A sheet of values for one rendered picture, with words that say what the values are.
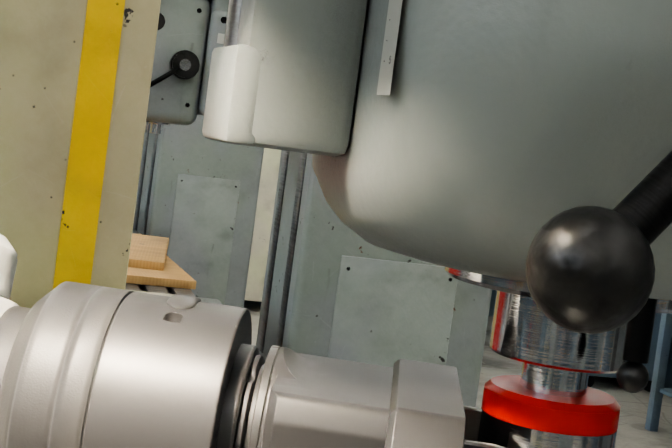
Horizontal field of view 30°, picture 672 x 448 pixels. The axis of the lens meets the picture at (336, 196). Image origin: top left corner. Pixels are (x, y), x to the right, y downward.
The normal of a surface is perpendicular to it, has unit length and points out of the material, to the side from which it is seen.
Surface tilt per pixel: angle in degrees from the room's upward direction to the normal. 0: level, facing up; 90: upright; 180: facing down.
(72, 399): 72
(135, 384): 63
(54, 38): 90
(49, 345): 49
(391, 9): 90
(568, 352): 90
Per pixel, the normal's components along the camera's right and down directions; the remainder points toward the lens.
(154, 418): -0.03, -0.20
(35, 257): 0.28, 0.09
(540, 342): -0.41, 0.00
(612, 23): 0.00, 0.05
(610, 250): 0.13, -0.38
